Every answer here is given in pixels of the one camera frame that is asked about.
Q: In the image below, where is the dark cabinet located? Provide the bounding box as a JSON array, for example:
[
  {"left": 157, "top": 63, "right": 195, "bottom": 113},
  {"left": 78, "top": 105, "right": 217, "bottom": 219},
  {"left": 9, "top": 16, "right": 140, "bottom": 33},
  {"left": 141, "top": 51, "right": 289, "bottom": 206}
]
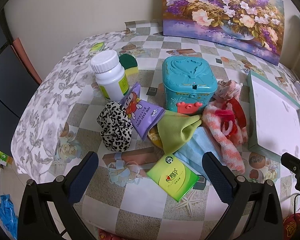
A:
[{"left": 0, "top": 24, "right": 38, "bottom": 157}]

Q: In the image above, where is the teal plastic treasure box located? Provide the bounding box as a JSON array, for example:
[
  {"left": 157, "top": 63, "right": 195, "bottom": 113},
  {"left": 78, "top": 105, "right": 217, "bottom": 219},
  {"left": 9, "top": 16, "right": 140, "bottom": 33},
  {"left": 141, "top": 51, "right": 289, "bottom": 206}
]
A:
[{"left": 162, "top": 56, "right": 218, "bottom": 115}]

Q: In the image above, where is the small green packet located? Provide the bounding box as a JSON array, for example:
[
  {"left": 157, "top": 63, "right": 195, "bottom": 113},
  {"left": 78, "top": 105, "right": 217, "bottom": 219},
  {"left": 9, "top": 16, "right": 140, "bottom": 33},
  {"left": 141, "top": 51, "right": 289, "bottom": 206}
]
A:
[{"left": 89, "top": 42, "right": 105, "bottom": 56}]

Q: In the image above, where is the grey floral tablecloth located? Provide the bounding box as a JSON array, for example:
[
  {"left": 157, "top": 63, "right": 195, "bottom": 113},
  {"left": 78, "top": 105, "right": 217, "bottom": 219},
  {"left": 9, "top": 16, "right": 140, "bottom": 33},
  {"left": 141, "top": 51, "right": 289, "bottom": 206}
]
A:
[{"left": 11, "top": 31, "right": 126, "bottom": 183}]

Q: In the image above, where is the leopard print scrunchie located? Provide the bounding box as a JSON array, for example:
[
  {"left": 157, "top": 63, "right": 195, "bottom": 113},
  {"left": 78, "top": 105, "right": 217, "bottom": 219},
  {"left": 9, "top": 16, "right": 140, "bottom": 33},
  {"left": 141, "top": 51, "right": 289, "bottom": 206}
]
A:
[{"left": 97, "top": 101, "right": 133, "bottom": 152}]

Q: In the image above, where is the green tissue pack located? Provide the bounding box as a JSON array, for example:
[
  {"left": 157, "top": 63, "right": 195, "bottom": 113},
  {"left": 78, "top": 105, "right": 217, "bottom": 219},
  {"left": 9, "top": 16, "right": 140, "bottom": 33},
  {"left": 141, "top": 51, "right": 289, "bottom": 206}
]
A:
[{"left": 146, "top": 154, "right": 199, "bottom": 202}]

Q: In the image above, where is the pink white fuzzy sock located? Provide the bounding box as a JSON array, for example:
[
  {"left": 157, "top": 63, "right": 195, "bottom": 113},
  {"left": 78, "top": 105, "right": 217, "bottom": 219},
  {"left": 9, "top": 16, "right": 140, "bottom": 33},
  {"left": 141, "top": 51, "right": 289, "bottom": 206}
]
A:
[{"left": 202, "top": 100, "right": 248, "bottom": 174}]

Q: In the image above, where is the green microfiber cloth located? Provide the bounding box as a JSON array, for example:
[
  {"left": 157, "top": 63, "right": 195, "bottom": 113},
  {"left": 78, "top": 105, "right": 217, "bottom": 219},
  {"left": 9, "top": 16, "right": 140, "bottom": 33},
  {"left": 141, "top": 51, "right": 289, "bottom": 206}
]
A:
[{"left": 157, "top": 110, "right": 202, "bottom": 154}]

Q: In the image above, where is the flower painting canvas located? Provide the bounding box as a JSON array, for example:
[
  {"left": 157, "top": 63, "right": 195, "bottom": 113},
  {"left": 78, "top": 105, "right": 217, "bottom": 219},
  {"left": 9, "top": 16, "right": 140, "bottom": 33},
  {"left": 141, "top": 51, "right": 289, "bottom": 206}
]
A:
[{"left": 162, "top": 0, "right": 285, "bottom": 64}]

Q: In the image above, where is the green yellow sponge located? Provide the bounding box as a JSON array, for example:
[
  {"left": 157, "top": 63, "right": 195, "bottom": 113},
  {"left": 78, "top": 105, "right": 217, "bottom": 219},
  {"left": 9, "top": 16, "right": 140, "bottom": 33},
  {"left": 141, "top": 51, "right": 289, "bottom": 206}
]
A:
[{"left": 119, "top": 54, "right": 139, "bottom": 76}]

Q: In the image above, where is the purple baby wipes pack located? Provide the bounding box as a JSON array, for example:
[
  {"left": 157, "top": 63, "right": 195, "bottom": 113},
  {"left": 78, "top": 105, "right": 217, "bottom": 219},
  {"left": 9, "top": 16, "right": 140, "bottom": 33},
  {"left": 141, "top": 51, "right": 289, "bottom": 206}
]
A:
[{"left": 120, "top": 82, "right": 165, "bottom": 141}]

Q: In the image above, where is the yellow round lid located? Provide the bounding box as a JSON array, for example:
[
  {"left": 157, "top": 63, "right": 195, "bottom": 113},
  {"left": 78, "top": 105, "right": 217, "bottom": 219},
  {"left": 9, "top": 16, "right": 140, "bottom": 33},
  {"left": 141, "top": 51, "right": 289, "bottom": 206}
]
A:
[{"left": 148, "top": 125, "right": 163, "bottom": 149}]

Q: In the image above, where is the checkered tablecloth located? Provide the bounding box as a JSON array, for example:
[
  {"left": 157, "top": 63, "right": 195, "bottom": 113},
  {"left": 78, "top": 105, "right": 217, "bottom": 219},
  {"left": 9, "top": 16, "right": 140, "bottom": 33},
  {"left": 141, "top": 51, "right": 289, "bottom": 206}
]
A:
[{"left": 48, "top": 19, "right": 300, "bottom": 240}]

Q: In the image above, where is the white tray teal rim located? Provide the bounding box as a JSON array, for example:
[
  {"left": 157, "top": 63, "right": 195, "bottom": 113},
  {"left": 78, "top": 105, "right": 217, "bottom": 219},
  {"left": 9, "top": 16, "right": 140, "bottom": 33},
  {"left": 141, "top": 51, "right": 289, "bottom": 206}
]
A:
[{"left": 247, "top": 71, "right": 300, "bottom": 162}]

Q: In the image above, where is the white pill bottle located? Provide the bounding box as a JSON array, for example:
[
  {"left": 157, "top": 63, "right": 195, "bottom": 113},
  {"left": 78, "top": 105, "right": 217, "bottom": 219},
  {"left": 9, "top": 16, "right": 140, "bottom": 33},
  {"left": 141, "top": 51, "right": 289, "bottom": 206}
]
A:
[{"left": 90, "top": 50, "right": 129, "bottom": 102}]

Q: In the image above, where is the pink floral scrunchie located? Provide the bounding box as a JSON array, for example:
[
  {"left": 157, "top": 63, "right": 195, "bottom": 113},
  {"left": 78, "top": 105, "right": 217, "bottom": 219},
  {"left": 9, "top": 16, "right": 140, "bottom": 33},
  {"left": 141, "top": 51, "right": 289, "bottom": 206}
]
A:
[{"left": 213, "top": 80, "right": 243, "bottom": 102}]

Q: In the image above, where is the blue face mask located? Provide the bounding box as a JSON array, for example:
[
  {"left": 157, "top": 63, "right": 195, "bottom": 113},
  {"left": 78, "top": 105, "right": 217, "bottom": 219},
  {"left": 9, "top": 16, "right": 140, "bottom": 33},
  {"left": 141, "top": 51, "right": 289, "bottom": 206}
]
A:
[{"left": 174, "top": 126, "right": 224, "bottom": 181}]

